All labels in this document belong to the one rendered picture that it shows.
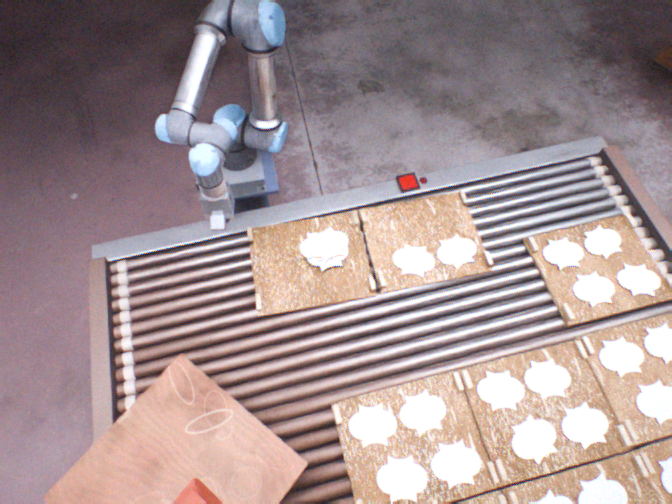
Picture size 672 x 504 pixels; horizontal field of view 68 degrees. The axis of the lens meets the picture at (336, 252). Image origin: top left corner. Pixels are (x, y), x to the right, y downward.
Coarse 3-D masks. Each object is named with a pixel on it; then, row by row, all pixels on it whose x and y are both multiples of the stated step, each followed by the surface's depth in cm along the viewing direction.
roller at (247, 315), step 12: (636, 216) 190; (492, 252) 182; (504, 252) 182; (516, 252) 183; (528, 252) 184; (240, 312) 171; (252, 312) 171; (192, 324) 169; (204, 324) 169; (216, 324) 169; (228, 324) 170; (144, 336) 167; (156, 336) 167; (168, 336) 167; (180, 336) 168; (120, 348) 166; (132, 348) 166
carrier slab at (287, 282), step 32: (288, 224) 186; (320, 224) 186; (352, 224) 186; (256, 256) 180; (288, 256) 180; (352, 256) 180; (256, 288) 174; (288, 288) 174; (320, 288) 174; (352, 288) 174
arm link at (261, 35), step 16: (240, 0) 145; (256, 0) 146; (240, 16) 145; (256, 16) 144; (272, 16) 144; (240, 32) 148; (256, 32) 147; (272, 32) 146; (256, 48) 151; (272, 48) 152; (256, 64) 157; (272, 64) 159; (256, 80) 161; (272, 80) 163; (256, 96) 166; (272, 96) 167; (256, 112) 172; (272, 112) 172; (256, 128) 175; (272, 128) 175; (256, 144) 180; (272, 144) 178
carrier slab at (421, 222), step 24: (456, 192) 193; (384, 216) 188; (408, 216) 188; (432, 216) 188; (456, 216) 188; (384, 240) 183; (408, 240) 183; (432, 240) 183; (480, 240) 183; (384, 264) 178; (480, 264) 178; (384, 288) 174; (408, 288) 175
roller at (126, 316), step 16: (576, 208) 191; (592, 208) 192; (608, 208) 193; (512, 224) 188; (528, 224) 189; (544, 224) 191; (368, 256) 182; (224, 288) 176; (240, 288) 175; (160, 304) 173; (176, 304) 173; (192, 304) 173; (128, 320) 170
